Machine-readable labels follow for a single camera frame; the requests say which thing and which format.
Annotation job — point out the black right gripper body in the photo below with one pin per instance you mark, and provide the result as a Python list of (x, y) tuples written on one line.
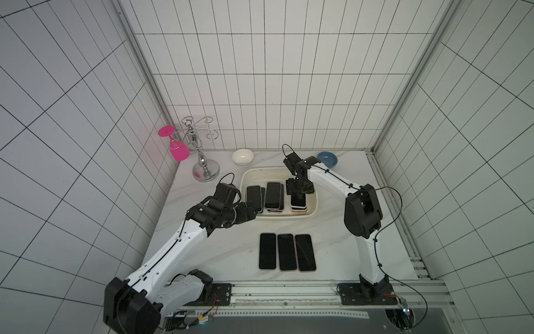
[(300, 186)]

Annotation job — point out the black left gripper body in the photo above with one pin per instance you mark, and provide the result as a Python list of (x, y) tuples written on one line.
[(241, 216)]

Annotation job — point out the stack phone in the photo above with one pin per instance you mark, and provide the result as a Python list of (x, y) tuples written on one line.
[(255, 196), (274, 198), (298, 201)]

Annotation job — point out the black phone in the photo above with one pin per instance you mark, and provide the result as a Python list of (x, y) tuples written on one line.
[(268, 251), (305, 253)]

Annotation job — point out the phone with pink case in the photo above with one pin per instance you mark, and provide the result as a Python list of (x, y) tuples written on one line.
[(287, 252)]

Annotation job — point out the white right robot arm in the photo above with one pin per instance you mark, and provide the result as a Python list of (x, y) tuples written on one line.
[(362, 214)]

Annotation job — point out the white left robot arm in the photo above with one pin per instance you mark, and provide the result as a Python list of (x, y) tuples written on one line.
[(137, 303)]

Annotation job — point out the white plastic storage box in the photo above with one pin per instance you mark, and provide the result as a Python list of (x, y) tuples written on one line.
[(262, 176)]

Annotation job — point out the blue ceramic bowl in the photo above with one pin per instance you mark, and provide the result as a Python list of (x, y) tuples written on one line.
[(329, 159)]

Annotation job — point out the white ceramic bowl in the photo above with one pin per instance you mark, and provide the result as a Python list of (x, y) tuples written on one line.
[(242, 157)]

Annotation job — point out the chrome wine glass rack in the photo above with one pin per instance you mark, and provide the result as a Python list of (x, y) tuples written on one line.
[(205, 170)]

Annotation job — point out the pink plastic wine glass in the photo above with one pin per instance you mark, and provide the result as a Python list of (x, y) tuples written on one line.
[(178, 149)]

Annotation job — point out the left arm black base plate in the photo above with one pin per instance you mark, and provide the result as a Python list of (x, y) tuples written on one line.
[(221, 294)]

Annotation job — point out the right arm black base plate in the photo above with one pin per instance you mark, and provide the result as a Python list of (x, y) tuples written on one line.
[(351, 295)]

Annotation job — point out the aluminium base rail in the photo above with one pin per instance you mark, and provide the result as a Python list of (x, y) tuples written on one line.
[(270, 298)]

